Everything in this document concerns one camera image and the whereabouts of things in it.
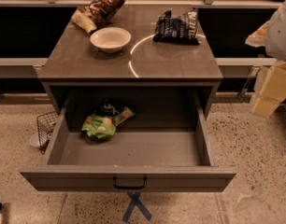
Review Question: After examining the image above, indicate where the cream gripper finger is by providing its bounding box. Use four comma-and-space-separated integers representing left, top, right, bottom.
250, 61, 286, 118
245, 21, 269, 48

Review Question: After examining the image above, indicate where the green rice chip bag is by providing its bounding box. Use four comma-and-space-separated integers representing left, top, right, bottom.
81, 99, 136, 140

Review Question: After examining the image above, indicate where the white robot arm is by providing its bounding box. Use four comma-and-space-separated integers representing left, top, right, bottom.
245, 0, 286, 118

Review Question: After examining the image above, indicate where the dark blue kettle chip bag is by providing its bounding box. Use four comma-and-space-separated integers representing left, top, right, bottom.
153, 10, 199, 45

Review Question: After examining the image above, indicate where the grey cabinet with counter top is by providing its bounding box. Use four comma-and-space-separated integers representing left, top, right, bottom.
38, 5, 222, 114

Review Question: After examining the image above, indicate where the brown sea salt chip bag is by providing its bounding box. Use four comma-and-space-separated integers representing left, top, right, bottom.
71, 0, 126, 35

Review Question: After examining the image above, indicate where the open grey top drawer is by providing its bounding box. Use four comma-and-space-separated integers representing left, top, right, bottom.
21, 87, 236, 192

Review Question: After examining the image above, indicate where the white ceramic bowl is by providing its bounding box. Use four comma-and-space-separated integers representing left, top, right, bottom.
90, 27, 131, 53

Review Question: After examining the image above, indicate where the blue tape cross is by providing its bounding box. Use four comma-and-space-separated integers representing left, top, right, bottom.
122, 192, 152, 222

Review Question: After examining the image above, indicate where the metal shelf bracket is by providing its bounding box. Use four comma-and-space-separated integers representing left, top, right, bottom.
238, 65, 260, 103

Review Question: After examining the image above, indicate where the black drawer handle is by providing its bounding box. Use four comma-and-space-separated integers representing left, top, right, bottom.
113, 177, 147, 190

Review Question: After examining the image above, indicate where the black wire basket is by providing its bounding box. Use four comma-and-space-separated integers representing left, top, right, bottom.
36, 111, 58, 153

